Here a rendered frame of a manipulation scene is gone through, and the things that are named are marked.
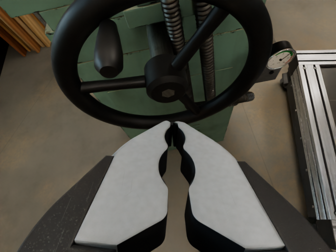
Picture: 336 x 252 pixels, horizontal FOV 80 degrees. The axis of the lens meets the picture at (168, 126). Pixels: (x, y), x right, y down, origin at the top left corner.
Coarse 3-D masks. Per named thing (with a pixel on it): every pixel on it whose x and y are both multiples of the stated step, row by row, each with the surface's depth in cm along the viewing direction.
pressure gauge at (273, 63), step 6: (276, 42) 45; (282, 42) 44; (288, 42) 45; (276, 48) 44; (282, 48) 44; (288, 48) 43; (270, 54) 45; (276, 54) 45; (282, 54) 45; (294, 54) 45; (270, 60) 46; (276, 60) 46; (282, 60) 47; (288, 60) 47; (270, 66) 48; (276, 66) 48; (282, 66) 48
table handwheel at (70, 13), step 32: (96, 0) 17; (128, 0) 17; (224, 0) 18; (256, 0) 19; (64, 32) 19; (160, 32) 31; (256, 32) 22; (64, 64) 22; (160, 64) 27; (256, 64) 27; (160, 96) 29; (224, 96) 35
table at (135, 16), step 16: (0, 0) 33; (16, 0) 33; (32, 0) 34; (48, 0) 34; (64, 0) 34; (192, 0) 28; (16, 16) 36; (128, 16) 28; (144, 16) 29; (160, 16) 29
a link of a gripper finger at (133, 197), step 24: (144, 144) 10; (168, 144) 12; (120, 168) 8; (144, 168) 8; (120, 192) 7; (144, 192) 7; (96, 216) 6; (120, 216) 7; (144, 216) 7; (96, 240) 6; (120, 240) 6; (144, 240) 7
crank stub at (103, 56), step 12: (108, 24) 18; (96, 36) 18; (108, 36) 17; (96, 48) 17; (108, 48) 16; (120, 48) 18; (96, 60) 16; (108, 60) 16; (120, 60) 17; (108, 72) 17
